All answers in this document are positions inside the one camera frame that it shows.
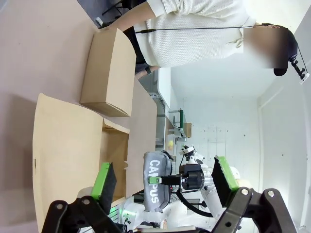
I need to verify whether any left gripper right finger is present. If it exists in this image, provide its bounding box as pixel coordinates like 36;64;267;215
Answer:
211;156;297;233

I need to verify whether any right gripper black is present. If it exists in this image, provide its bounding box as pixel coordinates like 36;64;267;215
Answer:
148;164;204;191

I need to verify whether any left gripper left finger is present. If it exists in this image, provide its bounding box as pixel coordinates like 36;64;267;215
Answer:
45;162;122;233

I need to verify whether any grey Campus pencil case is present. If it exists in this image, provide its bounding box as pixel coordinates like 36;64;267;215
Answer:
142;150;173;213

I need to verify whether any bare person forearm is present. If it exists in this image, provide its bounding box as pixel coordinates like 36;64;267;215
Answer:
121;14;153;33

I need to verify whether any forearm with black watch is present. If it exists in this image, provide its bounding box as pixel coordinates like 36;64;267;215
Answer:
135;64;161;80

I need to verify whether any open cardboard box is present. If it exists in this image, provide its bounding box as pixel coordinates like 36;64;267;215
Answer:
32;93;131;233

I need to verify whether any closed cardboard box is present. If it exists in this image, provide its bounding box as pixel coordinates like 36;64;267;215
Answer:
79;28;137;118

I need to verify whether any person in white sweater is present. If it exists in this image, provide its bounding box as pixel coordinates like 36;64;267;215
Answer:
123;0;257;67

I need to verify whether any person's head with black hair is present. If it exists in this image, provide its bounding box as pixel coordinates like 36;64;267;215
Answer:
242;23;299;77

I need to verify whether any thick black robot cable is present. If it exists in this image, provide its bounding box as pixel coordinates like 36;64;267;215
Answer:
176;189;215;218

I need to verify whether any green metal handle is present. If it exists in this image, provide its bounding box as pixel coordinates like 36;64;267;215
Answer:
169;108;184;128

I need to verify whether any black head camera mount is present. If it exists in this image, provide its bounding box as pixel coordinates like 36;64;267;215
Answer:
289;59;311;84

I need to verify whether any thin black headset cable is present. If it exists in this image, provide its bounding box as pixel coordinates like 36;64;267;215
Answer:
135;23;275;33

